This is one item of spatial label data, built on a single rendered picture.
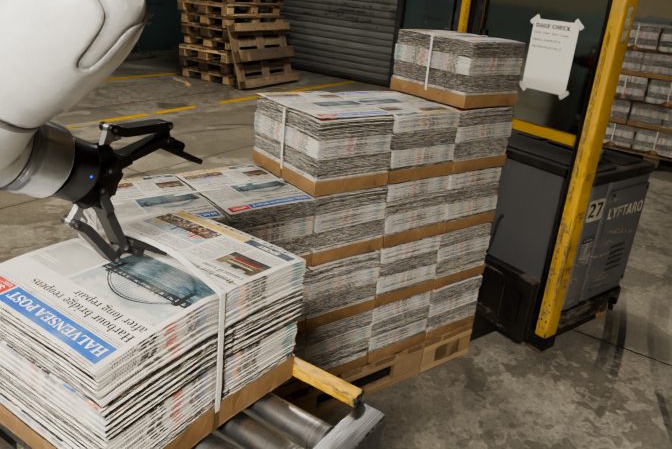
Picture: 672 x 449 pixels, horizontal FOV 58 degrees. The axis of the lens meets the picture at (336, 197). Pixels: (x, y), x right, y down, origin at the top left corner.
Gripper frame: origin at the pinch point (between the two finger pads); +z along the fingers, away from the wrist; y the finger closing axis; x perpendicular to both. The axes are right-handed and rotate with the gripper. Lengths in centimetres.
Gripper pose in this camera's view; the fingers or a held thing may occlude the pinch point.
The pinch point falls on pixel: (173, 201)
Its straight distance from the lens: 90.2
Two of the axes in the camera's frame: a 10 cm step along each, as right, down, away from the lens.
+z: 4.5, 2.3, 8.6
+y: -3.5, 9.3, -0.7
